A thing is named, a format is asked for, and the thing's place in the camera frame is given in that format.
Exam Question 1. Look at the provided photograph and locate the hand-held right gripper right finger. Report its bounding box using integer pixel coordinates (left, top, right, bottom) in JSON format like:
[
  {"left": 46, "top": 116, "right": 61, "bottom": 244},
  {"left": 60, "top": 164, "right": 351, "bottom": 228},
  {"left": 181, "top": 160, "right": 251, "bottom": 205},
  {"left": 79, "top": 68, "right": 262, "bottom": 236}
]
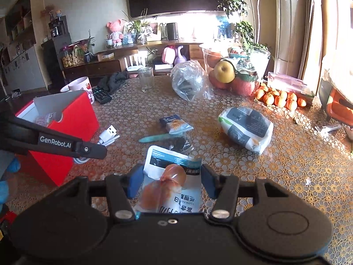
[{"left": 201, "top": 164, "right": 302, "bottom": 223}]

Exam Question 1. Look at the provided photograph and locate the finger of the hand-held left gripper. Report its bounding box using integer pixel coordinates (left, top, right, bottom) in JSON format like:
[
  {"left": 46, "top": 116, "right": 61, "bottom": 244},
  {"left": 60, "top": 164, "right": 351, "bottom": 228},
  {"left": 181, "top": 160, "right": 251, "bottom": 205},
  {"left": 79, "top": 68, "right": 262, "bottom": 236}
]
[{"left": 72, "top": 141, "right": 108, "bottom": 160}]

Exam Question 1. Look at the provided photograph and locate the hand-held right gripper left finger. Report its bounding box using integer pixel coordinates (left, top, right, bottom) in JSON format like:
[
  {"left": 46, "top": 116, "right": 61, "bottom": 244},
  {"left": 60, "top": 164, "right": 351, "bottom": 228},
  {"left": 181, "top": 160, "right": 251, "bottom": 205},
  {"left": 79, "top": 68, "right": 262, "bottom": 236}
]
[{"left": 59, "top": 165, "right": 144, "bottom": 223}]

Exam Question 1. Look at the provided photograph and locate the red cardboard box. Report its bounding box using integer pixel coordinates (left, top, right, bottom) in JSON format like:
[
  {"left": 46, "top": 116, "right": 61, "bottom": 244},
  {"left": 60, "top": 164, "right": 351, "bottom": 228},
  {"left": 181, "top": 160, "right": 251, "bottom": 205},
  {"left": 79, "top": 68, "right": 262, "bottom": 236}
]
[{"left": 14, "top": 90, "right": 100, "bottom": 187}]

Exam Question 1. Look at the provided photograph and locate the white silver food packet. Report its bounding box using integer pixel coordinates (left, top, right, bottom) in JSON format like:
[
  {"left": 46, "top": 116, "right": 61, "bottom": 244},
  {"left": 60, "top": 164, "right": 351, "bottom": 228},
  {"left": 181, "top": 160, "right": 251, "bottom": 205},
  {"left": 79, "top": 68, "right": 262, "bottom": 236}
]
[{"left": 132, "top": 145, "right": 203, "bottom": 214}]

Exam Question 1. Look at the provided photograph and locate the green tube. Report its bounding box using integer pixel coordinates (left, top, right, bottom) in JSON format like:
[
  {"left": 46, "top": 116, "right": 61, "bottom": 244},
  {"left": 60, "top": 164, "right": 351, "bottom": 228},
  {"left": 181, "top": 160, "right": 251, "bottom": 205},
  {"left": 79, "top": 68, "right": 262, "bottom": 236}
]
[{"left": 138, "top": 133, "right": 177, "bottom": 143}]

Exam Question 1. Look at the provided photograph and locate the white grey snack bag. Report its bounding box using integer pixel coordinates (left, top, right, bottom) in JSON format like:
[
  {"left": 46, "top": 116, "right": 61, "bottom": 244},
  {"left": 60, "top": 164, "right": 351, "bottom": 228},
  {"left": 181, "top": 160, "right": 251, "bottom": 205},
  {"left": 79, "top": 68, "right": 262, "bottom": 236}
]
[{"left": 218, "top": 107, "right": 274, "bottom": 155}]

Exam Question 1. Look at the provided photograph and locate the blue snack packet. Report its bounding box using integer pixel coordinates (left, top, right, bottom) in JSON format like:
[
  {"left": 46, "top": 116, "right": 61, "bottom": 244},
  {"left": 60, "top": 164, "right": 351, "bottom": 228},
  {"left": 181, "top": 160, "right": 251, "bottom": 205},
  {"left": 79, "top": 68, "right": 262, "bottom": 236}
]
[{"left": 159, "top": 114, "right": 194, "bottom": 135}]

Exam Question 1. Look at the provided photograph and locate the desktop with lace tablecloth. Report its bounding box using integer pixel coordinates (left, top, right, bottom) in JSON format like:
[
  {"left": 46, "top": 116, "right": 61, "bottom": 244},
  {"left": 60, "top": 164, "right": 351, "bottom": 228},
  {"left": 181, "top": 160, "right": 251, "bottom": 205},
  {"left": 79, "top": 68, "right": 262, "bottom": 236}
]
[{"left": 6, "top": 73, "right": 353, "bottom": 265}]

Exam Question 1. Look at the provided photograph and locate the person's left hand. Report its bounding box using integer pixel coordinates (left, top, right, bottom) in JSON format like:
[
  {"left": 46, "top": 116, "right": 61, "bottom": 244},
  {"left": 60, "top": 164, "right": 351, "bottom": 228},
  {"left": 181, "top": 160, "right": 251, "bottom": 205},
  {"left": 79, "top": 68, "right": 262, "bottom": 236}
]
[{"left": 0, "top": 158, "right": 22, "bottom": 205}]

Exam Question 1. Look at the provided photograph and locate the dark crumpled packet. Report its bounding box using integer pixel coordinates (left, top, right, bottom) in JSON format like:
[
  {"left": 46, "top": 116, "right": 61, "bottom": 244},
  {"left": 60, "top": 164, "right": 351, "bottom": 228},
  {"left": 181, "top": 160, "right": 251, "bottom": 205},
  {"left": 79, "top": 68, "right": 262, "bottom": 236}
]
[{"left": 160, "top": 135, "right": 193, "bottom": 155}]

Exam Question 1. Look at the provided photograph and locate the black remote control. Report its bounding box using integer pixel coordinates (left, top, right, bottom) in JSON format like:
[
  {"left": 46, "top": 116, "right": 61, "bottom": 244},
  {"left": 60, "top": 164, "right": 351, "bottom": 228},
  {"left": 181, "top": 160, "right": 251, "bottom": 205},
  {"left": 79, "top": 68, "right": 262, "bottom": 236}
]
[{"left": 92, "top": 87, "right": 112, "bottom": 104}]

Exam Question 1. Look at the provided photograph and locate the pale pink mug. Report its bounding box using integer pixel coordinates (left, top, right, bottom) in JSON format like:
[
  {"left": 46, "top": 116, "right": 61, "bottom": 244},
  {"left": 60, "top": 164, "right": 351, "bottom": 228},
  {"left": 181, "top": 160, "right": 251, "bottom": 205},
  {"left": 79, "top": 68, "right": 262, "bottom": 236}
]
[{"left": 68, "top": 76, "right": 96, "bottom": 104}]

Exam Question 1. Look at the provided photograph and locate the black cloth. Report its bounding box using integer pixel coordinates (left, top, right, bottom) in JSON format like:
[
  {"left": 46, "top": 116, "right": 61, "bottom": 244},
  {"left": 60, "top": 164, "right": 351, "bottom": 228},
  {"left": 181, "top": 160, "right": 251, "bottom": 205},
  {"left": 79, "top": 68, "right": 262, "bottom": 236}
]
[{"left": 98, "top": 71, "right": 130, "bottom": 94}]

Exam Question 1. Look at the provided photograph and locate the black tall cabinet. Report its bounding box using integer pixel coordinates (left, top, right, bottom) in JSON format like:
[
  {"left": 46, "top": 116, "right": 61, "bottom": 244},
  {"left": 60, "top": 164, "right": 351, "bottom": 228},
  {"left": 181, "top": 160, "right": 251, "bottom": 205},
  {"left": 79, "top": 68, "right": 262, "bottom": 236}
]
[{"left": 41, "top": 33, "right": 73, "bottom": 86}]

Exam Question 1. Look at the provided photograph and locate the wooden tv cabinet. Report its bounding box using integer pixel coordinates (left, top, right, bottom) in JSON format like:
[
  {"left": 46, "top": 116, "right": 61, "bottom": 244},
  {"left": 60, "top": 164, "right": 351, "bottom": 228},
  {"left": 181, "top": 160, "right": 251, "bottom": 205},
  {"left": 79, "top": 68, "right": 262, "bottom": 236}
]
[{"left": 62, "top": 41, "right": 206, "bottom": 80}]

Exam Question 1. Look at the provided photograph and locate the jar of round snacks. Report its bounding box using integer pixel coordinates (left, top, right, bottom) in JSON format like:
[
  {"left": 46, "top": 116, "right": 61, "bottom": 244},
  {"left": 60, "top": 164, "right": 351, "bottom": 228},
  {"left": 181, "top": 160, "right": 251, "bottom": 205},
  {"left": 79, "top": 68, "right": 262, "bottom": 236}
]
[{"left": 61, "top": 47, "right": 74, "bottom": 67}]

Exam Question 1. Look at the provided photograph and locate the clear drinking glass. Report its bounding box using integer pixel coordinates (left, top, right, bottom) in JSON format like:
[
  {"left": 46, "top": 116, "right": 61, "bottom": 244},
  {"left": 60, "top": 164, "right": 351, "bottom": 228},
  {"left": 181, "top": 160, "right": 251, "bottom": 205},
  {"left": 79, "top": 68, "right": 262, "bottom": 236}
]
[{"left": 137, "top": 66, "right": 154, "bottom": 93}]

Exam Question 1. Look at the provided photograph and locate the plant in dark vase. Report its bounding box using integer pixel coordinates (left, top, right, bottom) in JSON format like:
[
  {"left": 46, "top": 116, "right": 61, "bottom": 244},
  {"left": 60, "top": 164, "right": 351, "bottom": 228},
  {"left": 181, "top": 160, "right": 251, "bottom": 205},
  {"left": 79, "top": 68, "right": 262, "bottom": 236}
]
[{"left": 80, "top": 30, "right": 97, "bottom": 62}]

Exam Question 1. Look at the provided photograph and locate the clear gift bag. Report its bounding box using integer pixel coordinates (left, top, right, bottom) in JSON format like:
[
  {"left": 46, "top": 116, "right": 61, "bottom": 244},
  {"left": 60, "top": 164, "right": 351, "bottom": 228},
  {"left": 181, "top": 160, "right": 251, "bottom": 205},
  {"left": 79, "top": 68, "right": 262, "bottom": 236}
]
[{"left": 72, "top": 44, "right": 86, "bottom": 64}]

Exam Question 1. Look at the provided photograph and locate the red apple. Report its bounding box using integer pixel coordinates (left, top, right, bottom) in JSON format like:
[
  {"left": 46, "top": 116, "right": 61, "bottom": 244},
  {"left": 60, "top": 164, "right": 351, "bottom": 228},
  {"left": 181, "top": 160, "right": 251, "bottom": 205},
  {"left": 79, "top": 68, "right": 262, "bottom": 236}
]
[
  {"left": 229, "top": 77, "right": 255, "bottom": 97},
  {"left": 208, "top": 70, "right": 229, "bottom": 89}
]

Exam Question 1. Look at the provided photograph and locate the clear plastic bag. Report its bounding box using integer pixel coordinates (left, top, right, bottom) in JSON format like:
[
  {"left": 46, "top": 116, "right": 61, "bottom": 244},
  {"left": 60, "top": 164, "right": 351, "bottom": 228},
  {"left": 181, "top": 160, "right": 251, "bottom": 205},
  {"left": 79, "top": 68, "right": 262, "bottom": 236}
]
[{"left": 169, "top": 60, "right": 216, "bottom": 102}]

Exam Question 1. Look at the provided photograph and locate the pile of tangerines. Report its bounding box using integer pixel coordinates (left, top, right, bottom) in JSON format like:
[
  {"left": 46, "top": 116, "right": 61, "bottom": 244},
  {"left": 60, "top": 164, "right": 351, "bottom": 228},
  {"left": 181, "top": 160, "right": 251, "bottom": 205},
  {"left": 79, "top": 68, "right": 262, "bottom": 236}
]
[{"left": 254, "top": 84, "right": 307, "bottom": 111}]

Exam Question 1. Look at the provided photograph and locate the black white box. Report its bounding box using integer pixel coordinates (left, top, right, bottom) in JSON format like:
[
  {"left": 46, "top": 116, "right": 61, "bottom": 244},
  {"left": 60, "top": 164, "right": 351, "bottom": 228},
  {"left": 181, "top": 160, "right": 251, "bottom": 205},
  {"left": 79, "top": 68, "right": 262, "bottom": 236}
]
[{"left": 153, "top": 58, "right": 174, "bottom": 71}]

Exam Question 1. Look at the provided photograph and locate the yellow pear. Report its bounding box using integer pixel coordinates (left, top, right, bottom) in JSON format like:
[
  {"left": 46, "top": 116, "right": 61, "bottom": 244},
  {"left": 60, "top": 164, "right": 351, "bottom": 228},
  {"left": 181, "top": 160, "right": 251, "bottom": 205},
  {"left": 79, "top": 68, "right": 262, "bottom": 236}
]
[{"left": 214, "top": 60, "right": 236, "bottom": 83}]

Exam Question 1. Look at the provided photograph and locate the black coffee machine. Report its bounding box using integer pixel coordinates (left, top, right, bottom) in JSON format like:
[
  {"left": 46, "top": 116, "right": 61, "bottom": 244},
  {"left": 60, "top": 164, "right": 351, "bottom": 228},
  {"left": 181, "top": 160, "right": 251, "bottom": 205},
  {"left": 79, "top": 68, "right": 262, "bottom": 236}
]
[{"left": 48, "top": 15, "right": 68, "bottom": 38}]

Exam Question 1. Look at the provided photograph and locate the green white packet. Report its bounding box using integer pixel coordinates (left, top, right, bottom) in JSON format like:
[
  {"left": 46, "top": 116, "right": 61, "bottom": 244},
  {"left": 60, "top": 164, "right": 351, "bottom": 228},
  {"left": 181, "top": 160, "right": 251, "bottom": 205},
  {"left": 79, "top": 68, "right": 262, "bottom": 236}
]
[{"left": 233, "top": 58, "right": 258, "bottom": 82}]

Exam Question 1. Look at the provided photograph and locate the pink bear plush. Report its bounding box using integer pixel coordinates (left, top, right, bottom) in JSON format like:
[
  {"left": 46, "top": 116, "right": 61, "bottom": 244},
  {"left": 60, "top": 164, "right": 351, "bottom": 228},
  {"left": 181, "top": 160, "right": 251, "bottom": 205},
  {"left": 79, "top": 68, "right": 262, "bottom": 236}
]
[{"left": 107, "top": 20, "right": 124, "bottom": 47}]

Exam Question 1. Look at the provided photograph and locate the pink case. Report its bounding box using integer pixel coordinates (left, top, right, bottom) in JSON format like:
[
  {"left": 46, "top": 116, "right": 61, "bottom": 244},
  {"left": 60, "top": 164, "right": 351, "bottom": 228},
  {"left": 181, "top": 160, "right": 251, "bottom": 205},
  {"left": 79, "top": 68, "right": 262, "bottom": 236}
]
[{"left": 162, "top": 46, "right": 177, "bottom": 64}]

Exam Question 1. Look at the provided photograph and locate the green plant in white pot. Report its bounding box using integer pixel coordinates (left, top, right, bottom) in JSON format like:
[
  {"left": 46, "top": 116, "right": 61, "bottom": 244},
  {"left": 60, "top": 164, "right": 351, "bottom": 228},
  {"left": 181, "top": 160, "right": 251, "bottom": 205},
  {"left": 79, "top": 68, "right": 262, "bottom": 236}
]
[{"left": 123, "top": 8, "right": 151, "bottom": 45}]

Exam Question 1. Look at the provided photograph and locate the orange round fruit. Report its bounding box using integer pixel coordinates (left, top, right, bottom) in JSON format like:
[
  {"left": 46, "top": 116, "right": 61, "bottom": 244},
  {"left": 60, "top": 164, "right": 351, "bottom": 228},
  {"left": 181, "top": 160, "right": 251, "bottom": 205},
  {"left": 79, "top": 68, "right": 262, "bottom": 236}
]
[{"left": 205, "top": 50, "right": 224, "bottom": 67}]

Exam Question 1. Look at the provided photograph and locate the purple vase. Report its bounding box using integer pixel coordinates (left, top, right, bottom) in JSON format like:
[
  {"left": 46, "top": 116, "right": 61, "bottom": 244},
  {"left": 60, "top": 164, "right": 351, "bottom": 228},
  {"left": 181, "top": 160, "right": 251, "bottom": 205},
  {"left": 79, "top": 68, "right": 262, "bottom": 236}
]
[{"left": 174, "top": 45, "right": 189, "bottom": 66}]

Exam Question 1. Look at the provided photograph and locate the clear pink plastic box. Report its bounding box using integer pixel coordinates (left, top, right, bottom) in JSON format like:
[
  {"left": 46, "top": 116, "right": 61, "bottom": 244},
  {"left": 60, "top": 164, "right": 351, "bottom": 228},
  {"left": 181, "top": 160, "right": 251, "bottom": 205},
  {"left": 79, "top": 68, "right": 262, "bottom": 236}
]
[{"left": 267, "top": 72, "right": 315, "bottom": 98}]

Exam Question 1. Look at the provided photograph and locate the clear plastic fruit bowl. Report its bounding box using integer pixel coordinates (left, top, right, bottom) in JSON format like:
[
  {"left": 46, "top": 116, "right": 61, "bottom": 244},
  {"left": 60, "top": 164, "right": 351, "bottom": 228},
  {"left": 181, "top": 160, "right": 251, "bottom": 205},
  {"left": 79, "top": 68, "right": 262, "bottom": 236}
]
[{"left": 199, "top": 43, "right": 271, "bottom": 94}]

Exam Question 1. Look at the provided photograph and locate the black cylinder speaker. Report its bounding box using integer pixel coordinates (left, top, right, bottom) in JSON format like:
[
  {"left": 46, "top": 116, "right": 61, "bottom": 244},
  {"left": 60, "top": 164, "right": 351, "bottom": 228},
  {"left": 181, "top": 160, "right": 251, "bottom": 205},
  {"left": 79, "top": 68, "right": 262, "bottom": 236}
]
[{"left": 166, "top": 22, "right": 179, "bottom": 40}]

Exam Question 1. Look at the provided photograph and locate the grey orange appliance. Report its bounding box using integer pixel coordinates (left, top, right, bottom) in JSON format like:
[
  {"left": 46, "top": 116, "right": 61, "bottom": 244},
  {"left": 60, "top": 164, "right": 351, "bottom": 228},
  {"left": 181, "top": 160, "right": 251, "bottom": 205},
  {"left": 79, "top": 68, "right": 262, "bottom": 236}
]
[{"left": 318, "top": 79, "right": 353, "bottom": 123}]

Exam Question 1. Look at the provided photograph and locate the tall potted tree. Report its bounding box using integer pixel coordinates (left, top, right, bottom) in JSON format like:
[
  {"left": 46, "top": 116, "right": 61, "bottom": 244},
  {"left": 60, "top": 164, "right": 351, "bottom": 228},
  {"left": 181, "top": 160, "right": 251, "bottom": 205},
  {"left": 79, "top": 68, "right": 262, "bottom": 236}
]
[{"left": 218, "top": 0, "right": 272, "bottom": 53}]

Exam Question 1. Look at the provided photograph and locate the blue figurine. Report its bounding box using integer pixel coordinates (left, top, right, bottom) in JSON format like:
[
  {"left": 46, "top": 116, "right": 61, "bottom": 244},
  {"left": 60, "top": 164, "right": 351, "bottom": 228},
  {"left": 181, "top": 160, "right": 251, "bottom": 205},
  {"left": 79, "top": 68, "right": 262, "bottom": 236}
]
[{"left": 216, "top": 15, "right": 232, "bottom": 39}]

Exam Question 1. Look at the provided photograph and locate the white standing air conditioner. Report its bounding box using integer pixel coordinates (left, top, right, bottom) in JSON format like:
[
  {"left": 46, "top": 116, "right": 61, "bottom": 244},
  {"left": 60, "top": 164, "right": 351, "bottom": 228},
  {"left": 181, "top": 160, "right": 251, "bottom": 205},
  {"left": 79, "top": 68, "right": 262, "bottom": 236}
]
[{"left": 274, "top": 0, "right": 306, "bottom": 61}]

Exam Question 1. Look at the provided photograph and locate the beige curtain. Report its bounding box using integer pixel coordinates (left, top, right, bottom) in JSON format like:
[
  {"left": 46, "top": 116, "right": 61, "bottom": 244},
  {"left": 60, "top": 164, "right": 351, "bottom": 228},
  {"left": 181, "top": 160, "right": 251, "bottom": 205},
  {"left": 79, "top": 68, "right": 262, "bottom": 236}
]
[{"left": 296, "top": 0, "right": 331, "bottom": 80}]

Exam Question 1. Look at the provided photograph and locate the white usb cable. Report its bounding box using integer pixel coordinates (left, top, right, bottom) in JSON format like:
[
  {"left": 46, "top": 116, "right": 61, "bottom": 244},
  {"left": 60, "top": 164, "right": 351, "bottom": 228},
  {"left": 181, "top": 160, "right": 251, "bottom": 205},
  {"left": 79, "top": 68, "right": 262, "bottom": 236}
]
[{"left": 74, "top": 125, "right": 120, "bottom": 165}]

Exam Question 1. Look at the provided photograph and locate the wooden wall shelf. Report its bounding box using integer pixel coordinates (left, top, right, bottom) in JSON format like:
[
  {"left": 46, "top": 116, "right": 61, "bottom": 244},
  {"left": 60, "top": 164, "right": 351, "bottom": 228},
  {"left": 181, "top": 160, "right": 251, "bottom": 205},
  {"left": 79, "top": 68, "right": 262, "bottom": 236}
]
[{"left": 0, "top": 0, "right": 36, "bottom": 61}]

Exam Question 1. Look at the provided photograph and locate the white photo frame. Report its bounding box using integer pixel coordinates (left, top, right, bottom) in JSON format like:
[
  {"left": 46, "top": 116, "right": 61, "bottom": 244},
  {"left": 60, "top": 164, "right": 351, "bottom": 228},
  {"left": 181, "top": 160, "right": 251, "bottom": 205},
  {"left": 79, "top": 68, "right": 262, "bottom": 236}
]
[{"left": 146, "top": 23, "right": 162, "bottom": 41}]

